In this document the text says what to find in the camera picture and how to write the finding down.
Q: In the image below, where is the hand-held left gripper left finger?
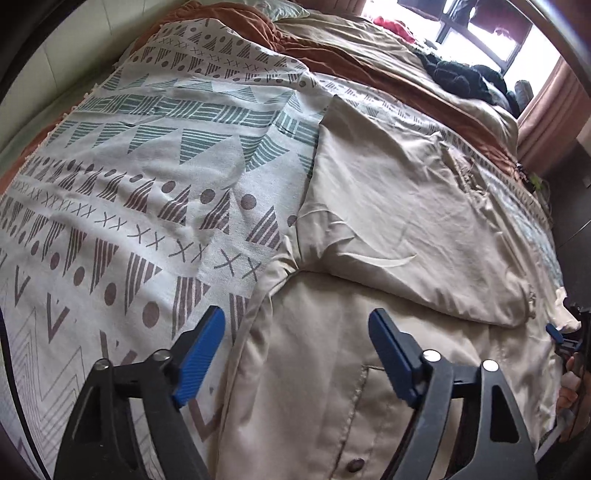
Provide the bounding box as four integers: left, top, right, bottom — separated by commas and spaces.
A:
54, 305, 227, 480

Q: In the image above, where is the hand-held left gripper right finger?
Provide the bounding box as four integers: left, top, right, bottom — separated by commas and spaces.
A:
368, 308, 539, 480

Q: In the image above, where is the beige coat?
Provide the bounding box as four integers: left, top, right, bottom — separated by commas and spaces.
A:
217, 92, 583, 480

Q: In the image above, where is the black clothes pile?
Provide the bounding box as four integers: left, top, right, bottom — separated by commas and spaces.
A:
413, 46, 509, 114

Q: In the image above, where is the person's right hand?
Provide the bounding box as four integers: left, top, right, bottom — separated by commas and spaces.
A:
556, 355, 586, 445

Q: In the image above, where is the pink curtain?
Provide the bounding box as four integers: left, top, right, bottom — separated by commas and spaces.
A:
515, 55, 591, 178

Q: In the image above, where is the patterned blanket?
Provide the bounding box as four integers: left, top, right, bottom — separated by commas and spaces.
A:
0, 18, 566, 480

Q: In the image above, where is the grey pillow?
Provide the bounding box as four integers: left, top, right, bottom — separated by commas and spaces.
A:
498, 79, 533, 114

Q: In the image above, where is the window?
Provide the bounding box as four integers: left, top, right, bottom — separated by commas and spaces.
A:
360, 0, 561, 77

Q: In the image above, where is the dark hanging garment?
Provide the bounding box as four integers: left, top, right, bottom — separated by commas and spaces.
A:
475, 8, 533, 44

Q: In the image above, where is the brown and beige duvet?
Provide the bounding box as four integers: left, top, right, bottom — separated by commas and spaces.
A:
152, 0, 520, 162

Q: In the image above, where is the white padded headboard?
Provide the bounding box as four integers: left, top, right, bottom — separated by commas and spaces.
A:
0, 0, 195, 155

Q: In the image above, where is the red cloth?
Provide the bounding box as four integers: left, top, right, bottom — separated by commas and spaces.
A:
372, 16, 419, 43

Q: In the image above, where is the pale pillow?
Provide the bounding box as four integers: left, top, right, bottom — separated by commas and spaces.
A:
240, 0, 324, 22

